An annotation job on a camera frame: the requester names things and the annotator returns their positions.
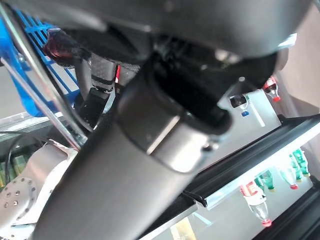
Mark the blue plastic shopping basket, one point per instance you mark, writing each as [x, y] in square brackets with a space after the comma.
[7, 42]

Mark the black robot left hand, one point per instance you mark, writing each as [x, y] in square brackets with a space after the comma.
[125, 175]

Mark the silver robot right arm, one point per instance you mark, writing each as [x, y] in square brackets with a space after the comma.
[20, 190]

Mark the clear water bottle red cap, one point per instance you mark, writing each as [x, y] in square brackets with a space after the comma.
[257, 205]
[288, 178]

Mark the green plastic soda bottle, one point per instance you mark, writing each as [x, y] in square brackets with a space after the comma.
[300, 162]
[266, 180]

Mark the cola bottle red label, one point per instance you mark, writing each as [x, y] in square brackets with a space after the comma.
[57, 50]
[272, 87]

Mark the small cola bottle blue cap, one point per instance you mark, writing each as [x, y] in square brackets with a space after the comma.
[241, 105]

